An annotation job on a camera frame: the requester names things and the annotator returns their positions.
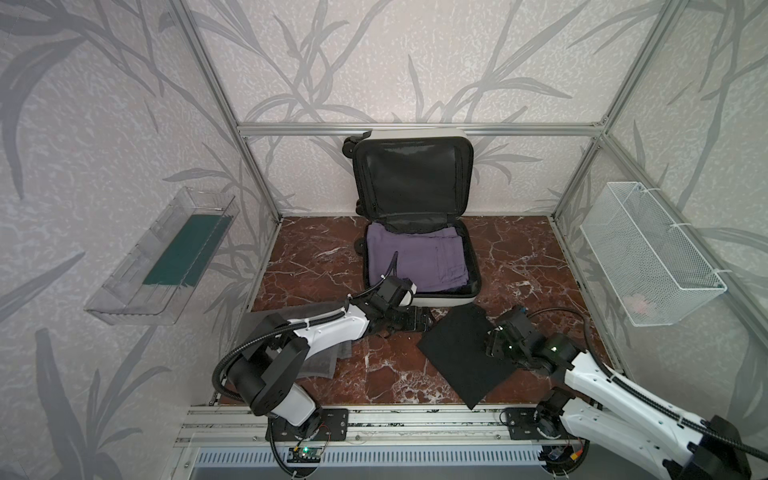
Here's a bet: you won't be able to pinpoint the black shirt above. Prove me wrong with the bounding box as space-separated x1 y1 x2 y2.
417 303 517 409

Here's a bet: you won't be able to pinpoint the purple trousers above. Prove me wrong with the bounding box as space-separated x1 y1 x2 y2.
365 223 470 293

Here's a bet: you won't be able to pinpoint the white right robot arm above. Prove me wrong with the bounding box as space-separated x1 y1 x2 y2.
485 306 767 479

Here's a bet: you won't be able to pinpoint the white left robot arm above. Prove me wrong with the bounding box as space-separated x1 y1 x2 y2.
211 275 417 430

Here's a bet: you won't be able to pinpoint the grey folded towel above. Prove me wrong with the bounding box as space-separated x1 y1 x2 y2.
236 301 354 380

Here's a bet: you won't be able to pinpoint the pink object in basket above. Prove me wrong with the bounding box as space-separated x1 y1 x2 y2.
622 294 657 317

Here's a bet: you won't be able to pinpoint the white hard-shell suitcase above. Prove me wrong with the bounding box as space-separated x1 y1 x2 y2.
341 128 482 307

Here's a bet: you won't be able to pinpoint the green circuit board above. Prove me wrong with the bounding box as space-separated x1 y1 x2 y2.
286 446 325 465

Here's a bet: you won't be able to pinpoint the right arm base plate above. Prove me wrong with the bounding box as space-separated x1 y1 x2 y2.
498 407 566 441

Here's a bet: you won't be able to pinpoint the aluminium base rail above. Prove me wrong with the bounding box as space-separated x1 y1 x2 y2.
173 403 682 448

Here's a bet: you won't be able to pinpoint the right circuit board with wires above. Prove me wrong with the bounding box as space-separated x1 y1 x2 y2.
539 443 586 470

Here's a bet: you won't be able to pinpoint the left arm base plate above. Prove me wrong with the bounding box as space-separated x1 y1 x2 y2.
266 408 350 442

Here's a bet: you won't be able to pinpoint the white wire basket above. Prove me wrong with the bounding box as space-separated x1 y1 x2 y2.
580 182 728 327

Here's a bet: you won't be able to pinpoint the aluminium frame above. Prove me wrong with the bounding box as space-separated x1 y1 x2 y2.
183 1 767 329

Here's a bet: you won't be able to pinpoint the clear plastic wall shelf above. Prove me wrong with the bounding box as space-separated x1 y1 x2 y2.
84 187 240 326

